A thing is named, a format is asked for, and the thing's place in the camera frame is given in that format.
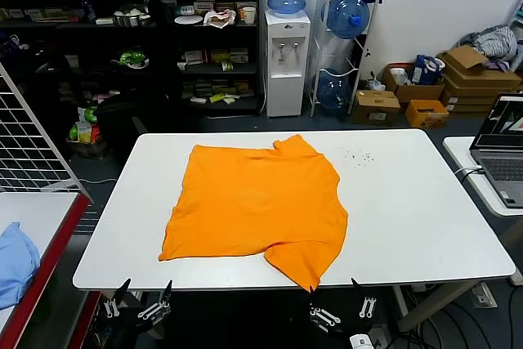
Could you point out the orange t-shirt white print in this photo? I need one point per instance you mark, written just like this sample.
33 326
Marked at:
253 202

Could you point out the stack of flat cardboard boxes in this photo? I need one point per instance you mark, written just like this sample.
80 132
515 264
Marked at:
470 99

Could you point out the blue paper bag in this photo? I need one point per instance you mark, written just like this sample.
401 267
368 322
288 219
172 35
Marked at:
423 69

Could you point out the metal bowl with eggs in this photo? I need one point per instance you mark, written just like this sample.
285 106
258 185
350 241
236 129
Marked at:
128 20

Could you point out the orange cardboard box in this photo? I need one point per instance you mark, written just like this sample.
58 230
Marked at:
427 118

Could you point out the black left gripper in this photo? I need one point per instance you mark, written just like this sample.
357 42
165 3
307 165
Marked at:
139 322

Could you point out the closed brown cardboard box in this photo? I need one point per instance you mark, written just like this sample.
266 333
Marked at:
376 108

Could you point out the white paper cup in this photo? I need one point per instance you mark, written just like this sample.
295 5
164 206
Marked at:
249 16

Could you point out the light blue cloth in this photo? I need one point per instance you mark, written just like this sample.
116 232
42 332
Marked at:
16 263

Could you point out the basket of snack packs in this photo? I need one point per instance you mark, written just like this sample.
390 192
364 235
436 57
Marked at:
86 132

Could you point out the white water dispenser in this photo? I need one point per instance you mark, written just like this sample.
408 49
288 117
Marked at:
286 91

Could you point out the white floor outlet box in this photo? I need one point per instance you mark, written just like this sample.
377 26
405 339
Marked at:
381 338

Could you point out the white plate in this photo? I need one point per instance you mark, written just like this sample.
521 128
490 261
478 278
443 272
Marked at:
188 19

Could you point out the grey striped clothes pile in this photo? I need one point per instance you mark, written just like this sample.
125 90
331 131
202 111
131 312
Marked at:
494 40

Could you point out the black office chair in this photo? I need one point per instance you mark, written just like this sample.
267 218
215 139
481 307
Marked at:
122 116

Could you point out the small white side table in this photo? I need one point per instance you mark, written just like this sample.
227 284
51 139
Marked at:
457 153

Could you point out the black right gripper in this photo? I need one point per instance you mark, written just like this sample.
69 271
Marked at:
349 326

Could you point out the green fruits on plate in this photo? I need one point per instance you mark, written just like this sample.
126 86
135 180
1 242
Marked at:
132 58

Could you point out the small dark crumbs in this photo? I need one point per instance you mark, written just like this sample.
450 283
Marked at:
359 157

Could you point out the red edged white table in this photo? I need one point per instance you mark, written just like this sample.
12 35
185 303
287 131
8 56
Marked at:
32 214

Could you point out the large white table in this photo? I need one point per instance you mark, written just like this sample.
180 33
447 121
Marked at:
408 222

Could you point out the white plastic bag with food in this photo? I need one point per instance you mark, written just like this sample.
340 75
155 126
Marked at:
218 18

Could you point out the grey open laptop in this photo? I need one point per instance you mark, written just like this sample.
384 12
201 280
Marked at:
498 169

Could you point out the black shelf unit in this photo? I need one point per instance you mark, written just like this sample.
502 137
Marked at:
220 70

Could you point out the open cardboard box with items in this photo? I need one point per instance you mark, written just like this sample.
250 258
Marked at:
421 91

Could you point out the stacked cardboard boxes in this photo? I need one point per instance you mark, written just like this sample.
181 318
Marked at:
486 73

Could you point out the blue water jug dark cap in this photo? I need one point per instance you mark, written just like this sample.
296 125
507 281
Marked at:
333 93

